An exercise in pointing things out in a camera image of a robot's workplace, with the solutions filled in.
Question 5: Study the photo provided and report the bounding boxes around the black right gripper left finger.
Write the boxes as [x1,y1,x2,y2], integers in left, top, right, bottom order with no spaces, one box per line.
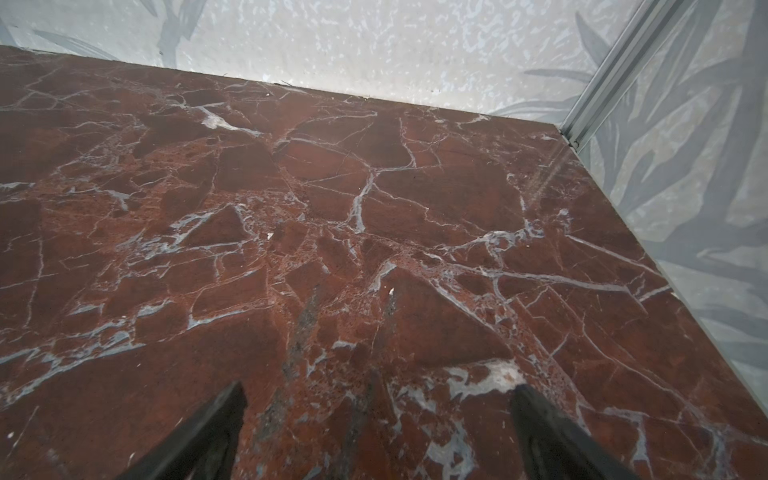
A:
[118,381,247,479]

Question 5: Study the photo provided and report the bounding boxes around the aluminium frame post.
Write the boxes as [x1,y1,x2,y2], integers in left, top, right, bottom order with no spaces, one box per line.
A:
[560,0,694,152]

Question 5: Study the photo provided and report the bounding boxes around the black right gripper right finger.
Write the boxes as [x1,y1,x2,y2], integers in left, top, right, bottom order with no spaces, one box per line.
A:
[509,384,637,480]

